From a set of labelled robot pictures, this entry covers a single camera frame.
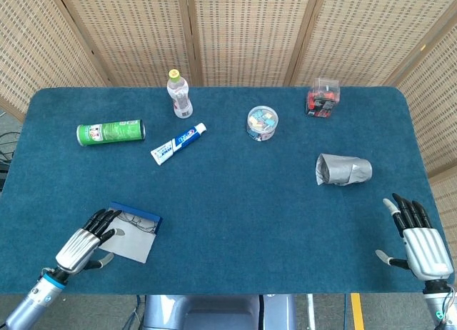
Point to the white table leg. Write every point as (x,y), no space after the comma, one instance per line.
(311,312)

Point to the woven wooden folding screen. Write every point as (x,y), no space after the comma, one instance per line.
(246,33)

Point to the blue table cloth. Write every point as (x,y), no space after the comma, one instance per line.
(232,201)

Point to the clear drink bottle yellow cap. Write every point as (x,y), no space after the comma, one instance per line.
(180,98)

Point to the blue cardboard glasses case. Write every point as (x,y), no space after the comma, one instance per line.
(135,244)

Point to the blue white toothpaste tube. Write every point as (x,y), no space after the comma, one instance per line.
(178,142)

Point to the round clear binder clip jar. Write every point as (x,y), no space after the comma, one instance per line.
(262,123)

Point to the green chip can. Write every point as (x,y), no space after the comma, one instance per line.
(110,131)

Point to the grey garbage bag roll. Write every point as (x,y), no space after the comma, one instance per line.
(342,169)

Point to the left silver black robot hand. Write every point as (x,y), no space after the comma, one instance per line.
(76,251)

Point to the thin-framed eyeglasses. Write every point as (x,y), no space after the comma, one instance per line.
(143,224)

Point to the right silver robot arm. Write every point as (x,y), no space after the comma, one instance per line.
(435,305)

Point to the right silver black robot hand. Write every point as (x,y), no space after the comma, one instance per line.
(426,249)

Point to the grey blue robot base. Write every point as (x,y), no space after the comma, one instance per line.
(214,312)

